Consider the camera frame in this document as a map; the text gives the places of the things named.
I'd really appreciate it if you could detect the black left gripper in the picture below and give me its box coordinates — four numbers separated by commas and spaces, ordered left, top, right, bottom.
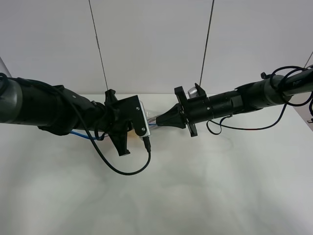
95, 89, 143, 156

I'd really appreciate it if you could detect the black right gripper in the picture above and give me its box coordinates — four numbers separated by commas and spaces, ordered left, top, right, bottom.
156, 84, 242, 137

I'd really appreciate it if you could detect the clear zip bag blue seal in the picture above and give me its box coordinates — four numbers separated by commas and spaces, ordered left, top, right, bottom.
70, 110, 160, 141

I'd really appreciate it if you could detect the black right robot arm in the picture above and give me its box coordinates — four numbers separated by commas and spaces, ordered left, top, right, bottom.
156, 66, 313, 137

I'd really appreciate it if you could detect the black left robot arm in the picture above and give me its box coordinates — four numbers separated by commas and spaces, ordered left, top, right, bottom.
0, 73, 150, 156

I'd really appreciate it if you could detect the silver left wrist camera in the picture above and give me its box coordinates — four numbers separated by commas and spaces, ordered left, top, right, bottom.
136, 100, 151, 138

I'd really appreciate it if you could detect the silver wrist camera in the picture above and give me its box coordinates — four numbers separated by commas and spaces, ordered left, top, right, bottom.
136, 100, 151, 138
187, 87, 199, 98

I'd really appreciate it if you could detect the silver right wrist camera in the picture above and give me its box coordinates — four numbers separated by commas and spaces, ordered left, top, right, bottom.
187, 87, 199, 98

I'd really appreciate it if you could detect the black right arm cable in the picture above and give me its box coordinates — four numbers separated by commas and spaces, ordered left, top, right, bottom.
206, 65, 313, 135

